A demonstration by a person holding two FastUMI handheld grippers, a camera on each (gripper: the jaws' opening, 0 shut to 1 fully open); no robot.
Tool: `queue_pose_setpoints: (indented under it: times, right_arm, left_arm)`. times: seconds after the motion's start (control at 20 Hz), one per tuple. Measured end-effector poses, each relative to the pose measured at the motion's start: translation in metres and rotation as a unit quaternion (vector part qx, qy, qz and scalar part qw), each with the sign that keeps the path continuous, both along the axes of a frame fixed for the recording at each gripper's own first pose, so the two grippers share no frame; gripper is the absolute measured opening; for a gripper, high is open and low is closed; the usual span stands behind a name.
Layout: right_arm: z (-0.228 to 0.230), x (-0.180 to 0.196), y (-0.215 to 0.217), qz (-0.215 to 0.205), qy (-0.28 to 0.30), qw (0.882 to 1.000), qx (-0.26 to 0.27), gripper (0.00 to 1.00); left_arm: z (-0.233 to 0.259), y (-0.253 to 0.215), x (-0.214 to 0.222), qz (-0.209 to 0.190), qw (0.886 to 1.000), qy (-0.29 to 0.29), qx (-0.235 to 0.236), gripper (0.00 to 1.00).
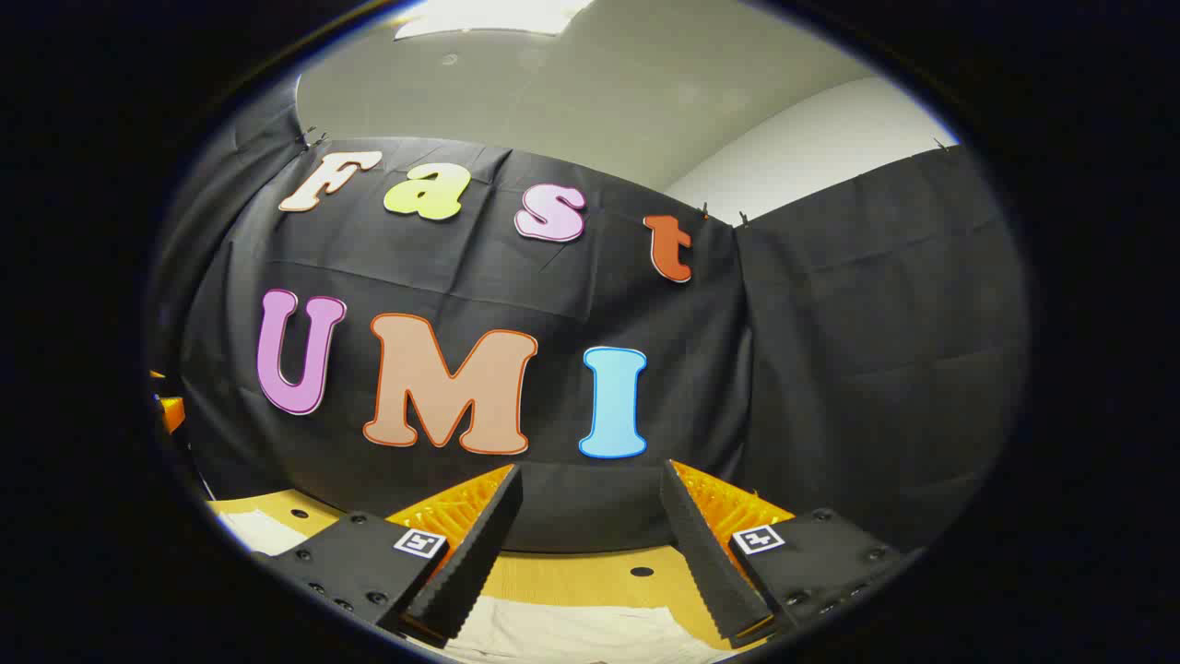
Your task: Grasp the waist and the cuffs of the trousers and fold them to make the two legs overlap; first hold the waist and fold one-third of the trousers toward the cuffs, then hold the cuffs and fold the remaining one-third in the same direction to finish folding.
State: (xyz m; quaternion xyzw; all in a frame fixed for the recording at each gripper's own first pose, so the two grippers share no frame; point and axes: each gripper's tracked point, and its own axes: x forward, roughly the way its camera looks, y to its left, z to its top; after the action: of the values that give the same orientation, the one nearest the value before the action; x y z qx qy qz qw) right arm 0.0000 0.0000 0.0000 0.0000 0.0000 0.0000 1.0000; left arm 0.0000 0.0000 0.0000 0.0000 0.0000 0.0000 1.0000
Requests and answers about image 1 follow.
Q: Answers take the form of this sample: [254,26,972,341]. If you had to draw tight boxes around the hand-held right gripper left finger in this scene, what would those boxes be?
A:
[251,464,524,644]

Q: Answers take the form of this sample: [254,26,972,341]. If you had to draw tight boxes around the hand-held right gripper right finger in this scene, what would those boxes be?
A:
[660,459,923,648]

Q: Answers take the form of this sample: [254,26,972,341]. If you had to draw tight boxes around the cream white jeans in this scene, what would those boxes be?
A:
[219,510,738,664]

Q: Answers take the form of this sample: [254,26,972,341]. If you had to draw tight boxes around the black backdrop cloth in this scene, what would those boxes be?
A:
[147,78,1032,554]

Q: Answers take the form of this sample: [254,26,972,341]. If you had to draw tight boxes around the ceiling light panel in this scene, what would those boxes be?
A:
[395,0,598,42]

